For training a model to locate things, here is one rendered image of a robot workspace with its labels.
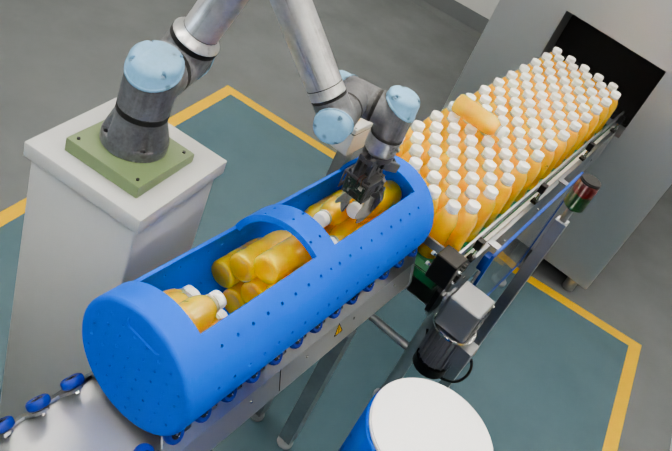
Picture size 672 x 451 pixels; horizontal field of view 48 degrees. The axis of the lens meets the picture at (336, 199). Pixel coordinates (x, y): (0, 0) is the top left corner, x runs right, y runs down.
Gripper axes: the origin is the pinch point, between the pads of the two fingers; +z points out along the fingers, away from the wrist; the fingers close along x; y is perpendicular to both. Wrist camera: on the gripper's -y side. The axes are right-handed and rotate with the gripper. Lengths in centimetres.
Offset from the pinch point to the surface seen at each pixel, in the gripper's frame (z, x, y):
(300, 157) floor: 116, -97, -153
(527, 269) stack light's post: 26, 36, -64
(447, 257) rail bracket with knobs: 15.6, 19.4, -29.8
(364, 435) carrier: 15, 37, 36
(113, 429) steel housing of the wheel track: 23, 1, 68
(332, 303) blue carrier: 4.0, 13.9, 23.9
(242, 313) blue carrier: -5, 8, 50
